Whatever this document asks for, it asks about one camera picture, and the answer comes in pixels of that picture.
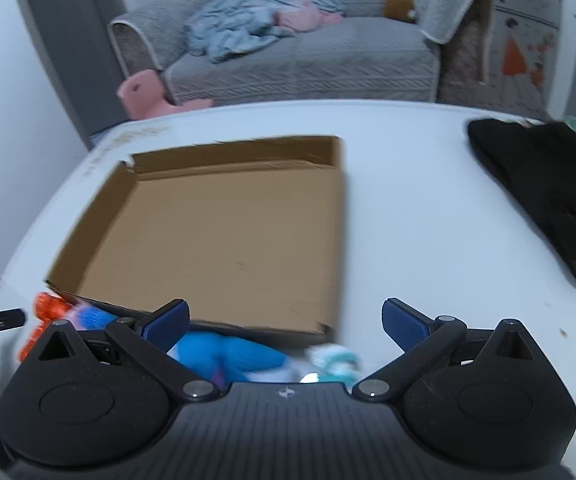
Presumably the orange plastic bundle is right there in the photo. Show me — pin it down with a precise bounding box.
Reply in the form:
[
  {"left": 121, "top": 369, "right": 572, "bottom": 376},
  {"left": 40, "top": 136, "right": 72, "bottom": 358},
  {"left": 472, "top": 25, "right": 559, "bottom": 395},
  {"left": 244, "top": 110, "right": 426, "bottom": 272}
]
[{"left": 18, "top": 292, "right": 73, "bottom": 362}]

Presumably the blue sock bundle dark band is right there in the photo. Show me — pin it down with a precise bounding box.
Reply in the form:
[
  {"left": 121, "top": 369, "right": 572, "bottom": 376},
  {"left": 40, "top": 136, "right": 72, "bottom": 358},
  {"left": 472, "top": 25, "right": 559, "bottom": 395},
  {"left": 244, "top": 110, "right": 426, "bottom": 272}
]
[{"left": 167, "top": 332, "right": 297, "bottom": 389}]

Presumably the white green sock bundle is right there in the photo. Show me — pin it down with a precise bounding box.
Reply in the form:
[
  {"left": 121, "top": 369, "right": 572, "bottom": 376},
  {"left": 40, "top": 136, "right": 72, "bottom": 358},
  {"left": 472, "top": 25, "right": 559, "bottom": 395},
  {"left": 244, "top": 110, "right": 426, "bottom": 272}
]
[{"left": 305, "top": 344, "right": 361, "bottom": 389}]

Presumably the brown cardboard box tray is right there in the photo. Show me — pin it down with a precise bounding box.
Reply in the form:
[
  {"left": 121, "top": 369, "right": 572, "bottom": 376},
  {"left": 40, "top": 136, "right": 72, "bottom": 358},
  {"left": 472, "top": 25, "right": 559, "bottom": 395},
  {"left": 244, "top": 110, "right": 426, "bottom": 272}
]
[{"left": 46, "top": 136, "right": 345, "bottom": 346}]

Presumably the black knit hat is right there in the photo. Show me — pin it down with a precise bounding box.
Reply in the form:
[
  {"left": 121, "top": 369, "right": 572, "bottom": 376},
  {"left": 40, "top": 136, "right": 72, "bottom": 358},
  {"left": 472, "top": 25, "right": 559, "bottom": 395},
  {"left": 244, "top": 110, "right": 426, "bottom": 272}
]
[{"left": 466, "top": 118, "right": 576, "bottom": 281}]

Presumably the pink plastic stool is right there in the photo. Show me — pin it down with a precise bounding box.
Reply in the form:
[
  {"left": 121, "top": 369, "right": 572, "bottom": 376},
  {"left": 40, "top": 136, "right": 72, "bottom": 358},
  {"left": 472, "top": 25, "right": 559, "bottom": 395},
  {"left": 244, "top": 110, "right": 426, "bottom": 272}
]
[{"left": 117, "top": 70, "right": 213, "bottom": 120}]

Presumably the grey sofa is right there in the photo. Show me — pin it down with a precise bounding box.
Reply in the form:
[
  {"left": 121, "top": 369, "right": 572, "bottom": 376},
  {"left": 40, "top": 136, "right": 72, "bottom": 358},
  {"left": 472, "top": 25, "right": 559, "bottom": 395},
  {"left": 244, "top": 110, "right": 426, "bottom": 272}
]
[{"left": 108, "top": 0, "right": 494, "bottom": 106}]

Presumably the light blue blanket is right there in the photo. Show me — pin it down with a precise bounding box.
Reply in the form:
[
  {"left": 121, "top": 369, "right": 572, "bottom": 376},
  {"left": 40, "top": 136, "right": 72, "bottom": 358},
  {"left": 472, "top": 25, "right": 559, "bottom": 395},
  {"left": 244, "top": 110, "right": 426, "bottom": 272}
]
[{"left": 184, "top": 0, "right": 345, "bottom": 63}]

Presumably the brown plush toy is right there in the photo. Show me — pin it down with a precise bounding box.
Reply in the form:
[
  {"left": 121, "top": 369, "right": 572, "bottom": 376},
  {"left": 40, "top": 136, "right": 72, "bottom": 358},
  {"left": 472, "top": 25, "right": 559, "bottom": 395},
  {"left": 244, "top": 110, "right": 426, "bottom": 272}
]
[{"left": 383, "top": 0, "right": 416, "bottom": 23}]

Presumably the grey door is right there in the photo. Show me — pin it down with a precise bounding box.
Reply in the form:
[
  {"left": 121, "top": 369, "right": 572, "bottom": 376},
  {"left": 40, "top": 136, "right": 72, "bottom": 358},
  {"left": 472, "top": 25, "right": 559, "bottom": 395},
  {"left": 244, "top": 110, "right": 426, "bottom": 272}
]
[{"left": 18, "top": 0, "right": 128, "bottom": 148}]

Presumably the pink clothing on sofa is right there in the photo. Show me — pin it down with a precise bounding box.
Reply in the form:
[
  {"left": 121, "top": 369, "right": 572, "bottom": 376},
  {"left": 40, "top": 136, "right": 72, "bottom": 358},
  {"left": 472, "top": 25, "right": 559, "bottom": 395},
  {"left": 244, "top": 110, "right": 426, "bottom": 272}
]
[{"left": 275, "top": 0, "right": 344, "bottom": 32}]

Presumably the decorated grey refrigerator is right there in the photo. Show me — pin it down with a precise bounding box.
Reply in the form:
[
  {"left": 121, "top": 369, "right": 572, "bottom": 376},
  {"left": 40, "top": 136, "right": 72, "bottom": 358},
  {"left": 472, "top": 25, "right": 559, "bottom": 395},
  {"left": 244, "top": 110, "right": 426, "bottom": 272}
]
[{"left": 475, "top": 0, "right": 562, "bottom": 119}]

